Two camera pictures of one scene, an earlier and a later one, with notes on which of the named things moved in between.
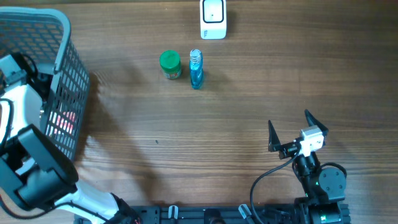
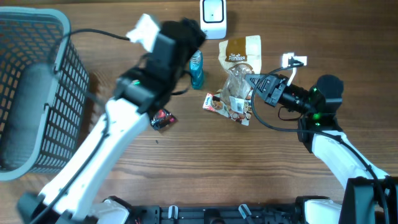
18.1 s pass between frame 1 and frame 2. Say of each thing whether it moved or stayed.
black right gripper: moved
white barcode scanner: stayed
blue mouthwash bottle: stayed
